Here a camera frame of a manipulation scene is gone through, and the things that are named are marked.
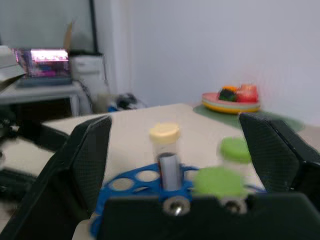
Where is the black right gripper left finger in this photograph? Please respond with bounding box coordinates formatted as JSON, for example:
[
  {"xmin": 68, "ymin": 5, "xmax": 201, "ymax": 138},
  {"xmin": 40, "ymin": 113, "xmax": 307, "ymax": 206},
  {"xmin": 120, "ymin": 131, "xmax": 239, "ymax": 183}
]
[{"xmin": 0, "ymin": 115, "xmax": 113, "ymax": 240}]

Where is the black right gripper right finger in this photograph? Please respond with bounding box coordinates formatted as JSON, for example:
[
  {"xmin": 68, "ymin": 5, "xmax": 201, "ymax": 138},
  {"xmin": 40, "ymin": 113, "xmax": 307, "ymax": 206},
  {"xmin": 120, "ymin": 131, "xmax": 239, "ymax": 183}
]
[{"xmin": 238, "ymin": 112, "xmax": 320, "ymax": 194}]

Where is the red liquid tube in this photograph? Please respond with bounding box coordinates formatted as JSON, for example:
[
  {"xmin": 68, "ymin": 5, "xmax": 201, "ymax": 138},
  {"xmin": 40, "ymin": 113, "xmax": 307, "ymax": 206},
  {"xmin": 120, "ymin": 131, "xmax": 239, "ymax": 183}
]
[{"xmin": 191, "ymin": 166, "xmax": 249, "ymax": 201}]

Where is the orange liquid tube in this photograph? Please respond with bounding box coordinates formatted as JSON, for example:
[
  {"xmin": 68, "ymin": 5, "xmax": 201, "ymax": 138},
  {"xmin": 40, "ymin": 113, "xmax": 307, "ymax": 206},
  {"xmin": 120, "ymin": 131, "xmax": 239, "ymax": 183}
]
[{"xmin": 219, "ymin": 136, "xmax": 253, "ymax": 176}]

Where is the blue test tube rack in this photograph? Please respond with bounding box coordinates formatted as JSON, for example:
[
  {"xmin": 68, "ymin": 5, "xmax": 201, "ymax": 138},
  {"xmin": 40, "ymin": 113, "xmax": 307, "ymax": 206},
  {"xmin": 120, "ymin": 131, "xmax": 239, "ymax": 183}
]
[{"xmin": 88, "ymin": 161, "xmax": 266, "ymax": 240}]

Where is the cream capped tube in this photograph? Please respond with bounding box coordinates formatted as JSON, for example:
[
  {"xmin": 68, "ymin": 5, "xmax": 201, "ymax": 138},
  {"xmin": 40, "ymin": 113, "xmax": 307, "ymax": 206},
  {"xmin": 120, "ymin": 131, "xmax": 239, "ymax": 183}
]
[{"xmin": 149, "ymin": 121, "xmax": 183, "ymax": 192}]

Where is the yellow plate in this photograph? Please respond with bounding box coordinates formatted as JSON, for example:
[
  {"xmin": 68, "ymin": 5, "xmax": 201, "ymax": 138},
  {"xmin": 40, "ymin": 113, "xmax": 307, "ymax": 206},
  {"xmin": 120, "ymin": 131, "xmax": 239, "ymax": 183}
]
[{"xmin": 203, "ymin": 101, "xmax": 262, "ymax": 115}]

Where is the pink-red toy fruit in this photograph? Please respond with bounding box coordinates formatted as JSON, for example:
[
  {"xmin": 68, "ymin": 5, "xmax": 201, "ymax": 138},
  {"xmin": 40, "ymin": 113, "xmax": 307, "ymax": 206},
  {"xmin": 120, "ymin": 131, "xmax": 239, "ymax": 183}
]
[{"xmin": 236, "ymin": 83, "xmax": 259, "ymax": 104}]

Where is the green placemat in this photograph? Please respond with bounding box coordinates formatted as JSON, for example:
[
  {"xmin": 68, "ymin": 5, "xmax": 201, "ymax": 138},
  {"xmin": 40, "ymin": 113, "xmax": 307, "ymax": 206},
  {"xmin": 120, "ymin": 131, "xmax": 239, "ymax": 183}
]
[{"xmin": 192, "ymin": 104, "xmax": 306, "ymax": 132}]

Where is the dark green-black toy ball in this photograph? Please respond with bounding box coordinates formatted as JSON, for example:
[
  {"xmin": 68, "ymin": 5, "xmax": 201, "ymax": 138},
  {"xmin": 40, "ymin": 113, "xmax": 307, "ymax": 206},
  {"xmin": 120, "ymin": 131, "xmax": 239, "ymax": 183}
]
[{"xmin": 217, "ymin": 88, "xmax": 238, "ymax": 102}]

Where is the light green plate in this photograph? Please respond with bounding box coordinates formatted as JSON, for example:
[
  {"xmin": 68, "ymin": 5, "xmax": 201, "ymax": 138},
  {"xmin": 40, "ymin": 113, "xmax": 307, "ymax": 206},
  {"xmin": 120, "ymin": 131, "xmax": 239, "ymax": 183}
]
[{"xmin": 202, "ymin": 99, "xmax": 261, "ymax": 110}]

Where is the orange toy fruit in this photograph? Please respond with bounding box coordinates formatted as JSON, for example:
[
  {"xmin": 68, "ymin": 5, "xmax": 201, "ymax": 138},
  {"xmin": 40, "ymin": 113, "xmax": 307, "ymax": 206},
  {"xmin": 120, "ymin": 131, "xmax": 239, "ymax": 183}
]
[{"xmin": 221, "ymin": 85, "xmax": 238, "ymax": 95}]

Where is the pink plate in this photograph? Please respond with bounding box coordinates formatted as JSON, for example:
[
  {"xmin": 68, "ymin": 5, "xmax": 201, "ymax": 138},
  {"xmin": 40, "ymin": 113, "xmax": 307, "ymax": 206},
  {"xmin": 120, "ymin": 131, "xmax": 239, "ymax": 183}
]
[{"xmin": 201, "ymin": 91, "xmax": 261, "ymax": 107}]

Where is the white desk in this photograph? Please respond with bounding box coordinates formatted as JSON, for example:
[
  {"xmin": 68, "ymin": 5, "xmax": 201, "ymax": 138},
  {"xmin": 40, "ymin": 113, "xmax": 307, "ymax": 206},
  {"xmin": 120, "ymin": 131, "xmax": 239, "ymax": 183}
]
[{"xmin": 0, "ymin": 79, "xmax": 86, "ymax": 119}]

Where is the white box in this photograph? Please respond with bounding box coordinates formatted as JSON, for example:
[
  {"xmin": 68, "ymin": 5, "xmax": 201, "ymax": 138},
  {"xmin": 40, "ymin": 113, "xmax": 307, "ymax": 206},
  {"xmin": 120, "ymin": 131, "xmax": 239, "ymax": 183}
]
[{"xmin": 69, "ymin": 53, "xmax": 105, "ymax": 82}]

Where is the open laptop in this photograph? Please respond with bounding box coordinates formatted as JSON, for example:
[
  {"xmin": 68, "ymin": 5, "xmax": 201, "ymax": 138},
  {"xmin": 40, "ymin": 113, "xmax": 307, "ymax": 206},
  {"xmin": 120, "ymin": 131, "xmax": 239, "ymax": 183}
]
[{"xmin": 14, "ymin": 47, "xmax": 74, "ymax": 88}]

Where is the brown cardboard piece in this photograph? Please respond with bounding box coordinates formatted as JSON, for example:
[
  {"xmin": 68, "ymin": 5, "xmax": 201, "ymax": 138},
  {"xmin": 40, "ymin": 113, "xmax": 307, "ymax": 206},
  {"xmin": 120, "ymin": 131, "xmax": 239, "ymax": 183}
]
[{"xmin": 62, "ymin": 20, "xmax": 76, "ymax": 50}]

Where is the black upright pole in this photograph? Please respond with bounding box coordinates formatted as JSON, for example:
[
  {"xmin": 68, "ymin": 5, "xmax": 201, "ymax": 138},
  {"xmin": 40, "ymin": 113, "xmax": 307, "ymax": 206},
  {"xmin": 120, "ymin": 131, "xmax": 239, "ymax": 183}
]
[{"xmin": 88, "ymin": 0, "xmax": 104, "ymax": 56}]

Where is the black cable pile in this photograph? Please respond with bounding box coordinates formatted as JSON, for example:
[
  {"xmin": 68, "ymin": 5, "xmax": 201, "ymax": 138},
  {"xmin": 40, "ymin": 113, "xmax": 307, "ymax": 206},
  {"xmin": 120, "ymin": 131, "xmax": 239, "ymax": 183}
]
[{"xmin": 115, "ymin": 92, "xmax": 147, "ymax": 111}]

